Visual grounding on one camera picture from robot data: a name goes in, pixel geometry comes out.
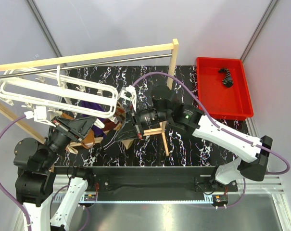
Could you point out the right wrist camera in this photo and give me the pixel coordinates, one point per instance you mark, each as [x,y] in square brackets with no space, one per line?
[129,93]

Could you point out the black marble pattern mat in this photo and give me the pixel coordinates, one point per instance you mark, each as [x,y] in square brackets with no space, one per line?
[149,152]

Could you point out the beige argyle sock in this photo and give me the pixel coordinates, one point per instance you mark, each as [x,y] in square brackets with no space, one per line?
[120,114]

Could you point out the wooden clothes rack frame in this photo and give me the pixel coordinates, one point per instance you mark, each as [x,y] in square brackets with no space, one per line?
[58,62]

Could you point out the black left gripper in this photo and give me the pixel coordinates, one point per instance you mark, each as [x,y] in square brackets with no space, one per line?
[76,128]

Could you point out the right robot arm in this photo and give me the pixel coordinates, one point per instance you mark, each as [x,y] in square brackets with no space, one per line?
[252,152]

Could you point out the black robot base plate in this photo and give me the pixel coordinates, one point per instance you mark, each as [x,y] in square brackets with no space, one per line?
[151,184]

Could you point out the brown orange striped sock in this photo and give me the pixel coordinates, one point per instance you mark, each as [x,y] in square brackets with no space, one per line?
[110,125]

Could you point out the black striped sock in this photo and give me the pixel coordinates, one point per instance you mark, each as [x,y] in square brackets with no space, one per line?
[108,143]
[228,80]

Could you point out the white plastic clip hanger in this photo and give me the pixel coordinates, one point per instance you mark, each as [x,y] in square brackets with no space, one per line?
[51,89]

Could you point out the red plastic bin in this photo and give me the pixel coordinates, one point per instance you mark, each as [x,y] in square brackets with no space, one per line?
[232,103]

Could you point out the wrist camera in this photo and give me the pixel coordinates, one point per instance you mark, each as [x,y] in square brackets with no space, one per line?
[129,93]
[40,114]

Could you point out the metal hanging rod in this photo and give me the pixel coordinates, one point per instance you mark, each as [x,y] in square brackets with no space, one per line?
[36,72]

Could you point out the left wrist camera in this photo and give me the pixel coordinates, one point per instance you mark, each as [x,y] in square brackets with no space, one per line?
[40,114]

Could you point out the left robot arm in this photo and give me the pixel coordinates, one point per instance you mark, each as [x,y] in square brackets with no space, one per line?
[34,185]

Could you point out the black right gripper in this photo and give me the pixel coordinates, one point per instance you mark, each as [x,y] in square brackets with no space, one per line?
[138,125]

